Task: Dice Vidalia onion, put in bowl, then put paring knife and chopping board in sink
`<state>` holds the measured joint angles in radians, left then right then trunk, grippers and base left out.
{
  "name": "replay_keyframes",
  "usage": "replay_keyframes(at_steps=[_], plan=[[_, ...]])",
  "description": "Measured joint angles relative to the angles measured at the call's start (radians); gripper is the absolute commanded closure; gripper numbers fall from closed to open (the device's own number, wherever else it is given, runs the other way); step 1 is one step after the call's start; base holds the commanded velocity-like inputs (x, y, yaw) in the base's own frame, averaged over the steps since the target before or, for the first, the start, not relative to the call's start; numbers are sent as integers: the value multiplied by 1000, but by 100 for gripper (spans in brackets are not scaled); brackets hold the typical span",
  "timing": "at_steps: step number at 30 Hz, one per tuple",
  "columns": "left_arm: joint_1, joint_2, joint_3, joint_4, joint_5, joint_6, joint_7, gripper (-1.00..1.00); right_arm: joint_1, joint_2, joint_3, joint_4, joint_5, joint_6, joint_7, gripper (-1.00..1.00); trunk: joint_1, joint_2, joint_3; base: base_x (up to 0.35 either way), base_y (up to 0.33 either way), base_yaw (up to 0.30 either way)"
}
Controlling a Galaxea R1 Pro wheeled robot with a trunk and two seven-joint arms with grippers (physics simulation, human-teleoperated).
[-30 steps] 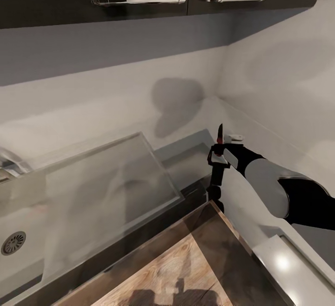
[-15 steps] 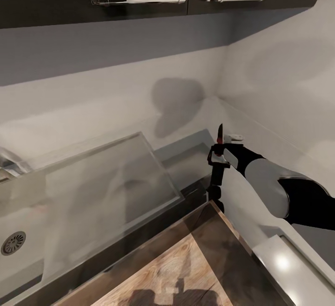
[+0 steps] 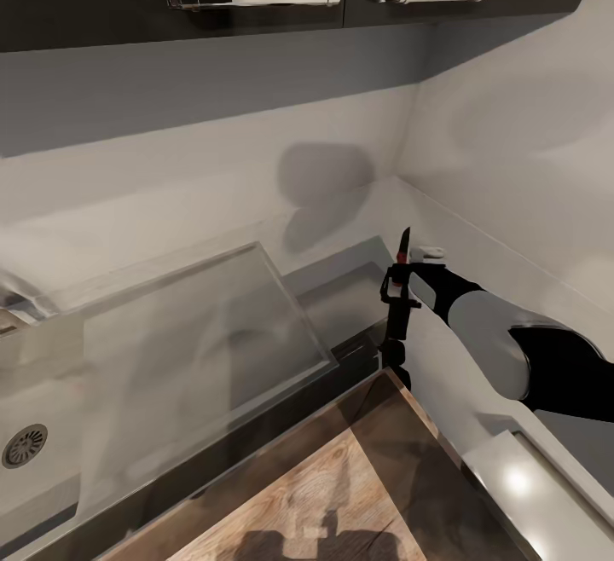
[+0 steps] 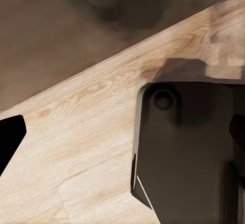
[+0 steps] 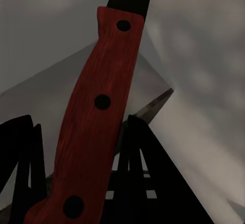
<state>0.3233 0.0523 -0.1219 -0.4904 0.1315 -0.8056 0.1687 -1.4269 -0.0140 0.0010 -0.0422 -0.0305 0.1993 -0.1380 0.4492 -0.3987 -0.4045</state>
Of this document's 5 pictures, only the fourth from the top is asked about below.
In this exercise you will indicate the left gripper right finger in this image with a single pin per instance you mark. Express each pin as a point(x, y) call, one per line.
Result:
point(237, 131)

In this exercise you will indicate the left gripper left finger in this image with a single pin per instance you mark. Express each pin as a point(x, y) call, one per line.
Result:
point(12, 132)

